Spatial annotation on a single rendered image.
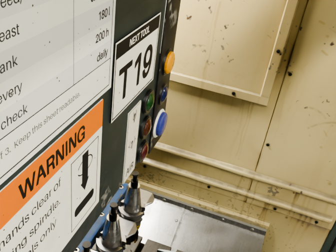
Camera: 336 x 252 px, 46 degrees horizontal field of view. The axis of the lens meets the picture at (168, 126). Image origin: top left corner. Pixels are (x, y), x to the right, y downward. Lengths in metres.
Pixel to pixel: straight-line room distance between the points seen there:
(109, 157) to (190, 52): 0.88
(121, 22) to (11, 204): 0.15
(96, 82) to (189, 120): 1.03
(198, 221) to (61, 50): 1.31
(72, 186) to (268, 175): 1.10
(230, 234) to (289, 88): 0.58
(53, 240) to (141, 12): 0.19
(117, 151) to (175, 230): 1.13
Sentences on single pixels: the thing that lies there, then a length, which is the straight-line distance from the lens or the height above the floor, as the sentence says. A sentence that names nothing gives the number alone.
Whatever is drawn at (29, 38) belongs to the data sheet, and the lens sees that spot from 0.21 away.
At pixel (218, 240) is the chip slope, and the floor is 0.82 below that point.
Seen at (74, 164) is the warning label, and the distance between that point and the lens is 0.29.
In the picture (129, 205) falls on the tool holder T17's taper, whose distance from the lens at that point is 0.93.
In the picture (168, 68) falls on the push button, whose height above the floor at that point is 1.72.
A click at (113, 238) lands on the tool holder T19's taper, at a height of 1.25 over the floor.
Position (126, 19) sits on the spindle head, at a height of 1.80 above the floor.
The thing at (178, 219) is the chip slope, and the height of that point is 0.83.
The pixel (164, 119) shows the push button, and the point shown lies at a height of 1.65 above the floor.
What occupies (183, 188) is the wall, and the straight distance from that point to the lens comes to 1.48.
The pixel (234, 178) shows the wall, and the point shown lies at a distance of 1.39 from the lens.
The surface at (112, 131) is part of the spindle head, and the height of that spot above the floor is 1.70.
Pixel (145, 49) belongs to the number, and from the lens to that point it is 0.37.
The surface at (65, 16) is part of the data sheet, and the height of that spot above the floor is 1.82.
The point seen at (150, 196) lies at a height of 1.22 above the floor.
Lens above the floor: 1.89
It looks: 32 degrees down
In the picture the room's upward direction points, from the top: 8 degrees clockwise
